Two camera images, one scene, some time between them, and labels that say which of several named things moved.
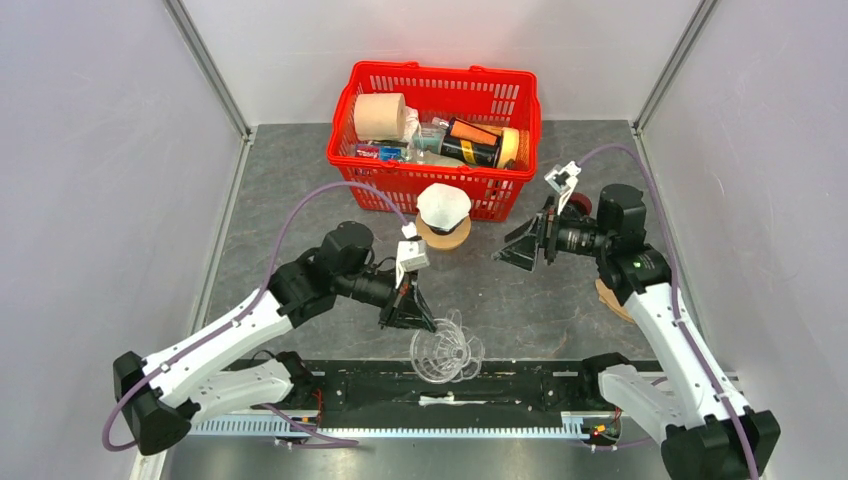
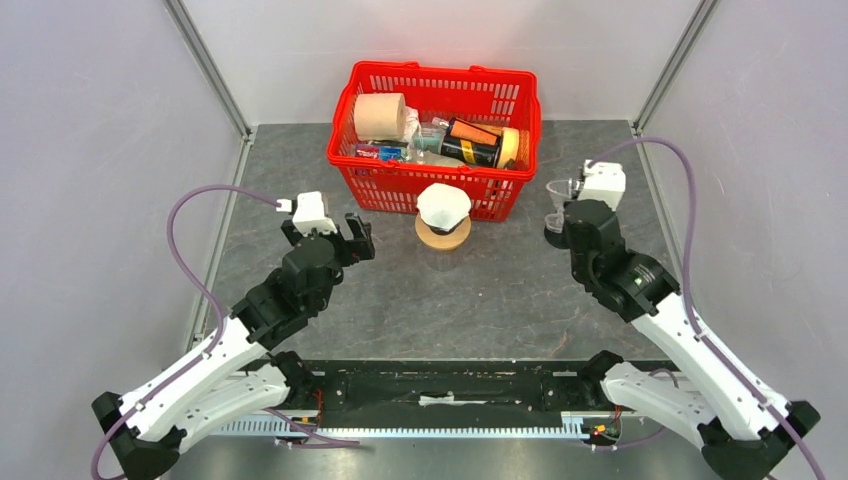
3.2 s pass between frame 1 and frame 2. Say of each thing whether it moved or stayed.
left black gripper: moved
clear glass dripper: moved
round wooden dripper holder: stayed
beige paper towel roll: stayed
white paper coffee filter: stayed
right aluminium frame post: stayed
